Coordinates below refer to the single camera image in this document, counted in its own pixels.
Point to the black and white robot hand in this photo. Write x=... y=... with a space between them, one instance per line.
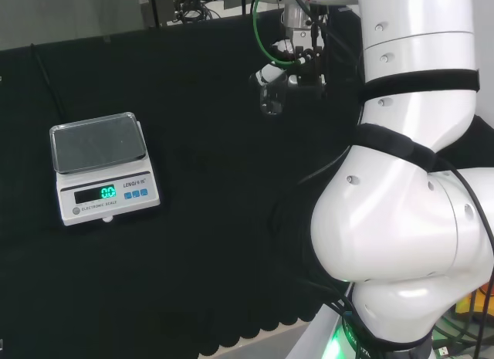
x=310 y=73

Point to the small clear glass beaker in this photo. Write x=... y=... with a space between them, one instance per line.
x=272 y=100

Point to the black bench cloth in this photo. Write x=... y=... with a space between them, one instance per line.
x=193 y=258

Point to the white electronic balance steel pan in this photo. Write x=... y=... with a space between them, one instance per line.
x=104 y=189

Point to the yellow stop button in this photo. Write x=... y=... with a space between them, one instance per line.
x=478 y=301

